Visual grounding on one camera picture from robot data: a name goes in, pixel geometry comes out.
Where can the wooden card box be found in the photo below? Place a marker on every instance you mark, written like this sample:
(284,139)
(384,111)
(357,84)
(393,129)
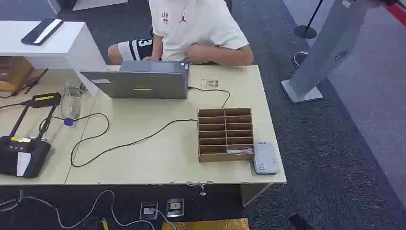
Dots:
(225,135)

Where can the clear tape piece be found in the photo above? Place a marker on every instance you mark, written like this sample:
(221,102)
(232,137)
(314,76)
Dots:
(209,83)

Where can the card in wooden box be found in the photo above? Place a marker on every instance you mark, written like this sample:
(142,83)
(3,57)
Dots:
(240,149)

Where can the grey laptop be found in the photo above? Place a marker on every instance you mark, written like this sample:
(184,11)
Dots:
(149,84)

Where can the white card reader device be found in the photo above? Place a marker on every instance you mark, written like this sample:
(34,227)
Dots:
(265,158)

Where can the person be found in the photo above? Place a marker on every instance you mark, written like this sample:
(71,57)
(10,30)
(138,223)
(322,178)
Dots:
(196,28)

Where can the floor power socket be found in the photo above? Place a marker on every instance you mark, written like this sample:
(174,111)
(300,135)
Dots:
(149,210)
(175,207)

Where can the yellow sheet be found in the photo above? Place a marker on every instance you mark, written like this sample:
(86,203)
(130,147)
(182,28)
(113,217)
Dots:
(206,224)

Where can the clear plastic water bottle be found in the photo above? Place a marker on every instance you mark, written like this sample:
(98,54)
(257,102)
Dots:
(71,101)

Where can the grey kiosk stand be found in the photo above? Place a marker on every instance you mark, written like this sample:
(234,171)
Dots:
(326,47)

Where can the black robot foot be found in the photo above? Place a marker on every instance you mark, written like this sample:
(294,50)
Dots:
(299,223)

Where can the white side table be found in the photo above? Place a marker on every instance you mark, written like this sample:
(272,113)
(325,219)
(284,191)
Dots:
(60,47)

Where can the black document scanner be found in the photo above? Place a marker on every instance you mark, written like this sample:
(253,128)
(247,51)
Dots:
(25,149)

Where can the black tablet device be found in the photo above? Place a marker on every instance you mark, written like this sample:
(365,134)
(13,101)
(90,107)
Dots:
(42,31)

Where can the cardboard box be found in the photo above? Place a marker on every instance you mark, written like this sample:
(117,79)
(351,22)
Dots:
(12,73)

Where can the red barrier belt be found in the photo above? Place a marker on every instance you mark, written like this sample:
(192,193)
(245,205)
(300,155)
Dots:
(395,12)

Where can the black stanchion post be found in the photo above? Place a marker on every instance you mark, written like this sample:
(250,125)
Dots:
(306,28)

